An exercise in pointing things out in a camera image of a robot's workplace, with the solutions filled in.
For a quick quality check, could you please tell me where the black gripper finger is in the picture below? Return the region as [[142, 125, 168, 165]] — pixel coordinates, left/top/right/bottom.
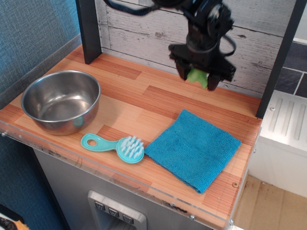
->
[[175, 59, 191, 81], [208, 73, 221, 91]]

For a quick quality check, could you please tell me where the grey toy fridge cabinet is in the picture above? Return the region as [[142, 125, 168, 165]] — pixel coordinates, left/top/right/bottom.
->
[[35, 150, 228, 230]]

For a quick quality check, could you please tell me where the stainless steel bowl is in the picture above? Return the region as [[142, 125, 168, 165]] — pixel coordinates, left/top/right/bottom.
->
[[21, 70, 101, 136]]

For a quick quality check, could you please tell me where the teal dish brush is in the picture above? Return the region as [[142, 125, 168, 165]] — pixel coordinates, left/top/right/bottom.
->
[[81, 134, 144, 164]]

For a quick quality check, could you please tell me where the black post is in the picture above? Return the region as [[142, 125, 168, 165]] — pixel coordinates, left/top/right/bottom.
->
[[256, 0, 307, 119], [75, 0, 102, 64]]

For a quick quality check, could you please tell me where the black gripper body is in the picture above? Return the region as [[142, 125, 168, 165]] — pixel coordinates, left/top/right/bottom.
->
[[168, 44, 236, 81]]

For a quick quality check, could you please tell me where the right black post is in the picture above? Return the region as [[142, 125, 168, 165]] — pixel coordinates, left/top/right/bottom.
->
[[256, 0, 307, 119]]

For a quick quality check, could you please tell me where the blue cloth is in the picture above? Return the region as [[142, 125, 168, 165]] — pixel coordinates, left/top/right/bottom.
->
[[145, 110, 241, 194]]

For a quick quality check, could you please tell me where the silver dispenser panel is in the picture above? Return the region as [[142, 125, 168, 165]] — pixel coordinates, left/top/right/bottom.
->
[[88, 190, 147, 230]]

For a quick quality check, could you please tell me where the left black post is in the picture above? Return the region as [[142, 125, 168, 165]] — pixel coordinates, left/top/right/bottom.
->
[[75, 0, 102, 64]]

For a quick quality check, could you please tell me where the white toy sink unit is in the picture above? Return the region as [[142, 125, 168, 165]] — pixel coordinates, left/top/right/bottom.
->
[[249, 91, 307, 197]]

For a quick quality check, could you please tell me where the green toy broccoli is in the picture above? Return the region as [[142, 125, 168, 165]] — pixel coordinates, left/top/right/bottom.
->
[[187, 68, 208, 89]]

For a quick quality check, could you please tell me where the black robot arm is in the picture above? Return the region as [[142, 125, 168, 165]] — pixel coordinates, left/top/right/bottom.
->
[[155, 0, 236, 91]]

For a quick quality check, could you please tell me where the black braided cable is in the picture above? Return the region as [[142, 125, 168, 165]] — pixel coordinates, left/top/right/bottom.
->
[[103, 0, 159, 17]]

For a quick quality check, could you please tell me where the clear acrylic edge guard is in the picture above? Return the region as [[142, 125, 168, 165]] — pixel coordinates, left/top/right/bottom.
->
[[0, 122, 234, 230]]

